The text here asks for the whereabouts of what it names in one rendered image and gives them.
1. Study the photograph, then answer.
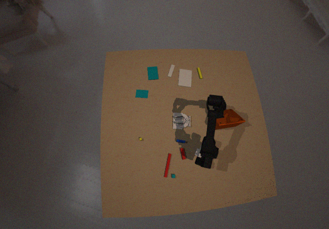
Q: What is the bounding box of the teal flat rectangular plate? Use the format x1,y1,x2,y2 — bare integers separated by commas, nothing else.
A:
147,67,158,80

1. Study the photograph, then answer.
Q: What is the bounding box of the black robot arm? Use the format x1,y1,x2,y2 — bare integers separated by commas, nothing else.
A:
201,94,226,169

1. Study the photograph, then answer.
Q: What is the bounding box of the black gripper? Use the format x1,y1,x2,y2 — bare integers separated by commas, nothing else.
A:
195,136,206,166

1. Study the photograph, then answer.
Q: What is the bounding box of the teal flat rectangular block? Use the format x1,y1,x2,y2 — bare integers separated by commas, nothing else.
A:
136,90,148,98

